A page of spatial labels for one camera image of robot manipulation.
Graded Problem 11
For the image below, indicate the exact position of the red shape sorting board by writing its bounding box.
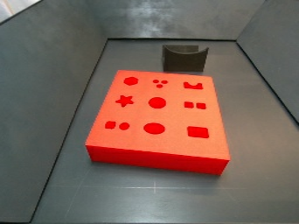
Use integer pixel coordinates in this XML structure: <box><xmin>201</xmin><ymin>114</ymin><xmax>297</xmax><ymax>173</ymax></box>
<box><xmin>85</xmin><ymin>70</ymin><xmax>229</xmax><ymax>175</ymax></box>

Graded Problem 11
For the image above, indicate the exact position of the black curved peg holder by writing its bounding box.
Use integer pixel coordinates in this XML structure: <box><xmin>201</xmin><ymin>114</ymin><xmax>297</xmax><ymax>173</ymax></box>
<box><xmin>162</xmin><ymin>45</ymin><xmax>209</xmax><ymax>72</ymax></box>

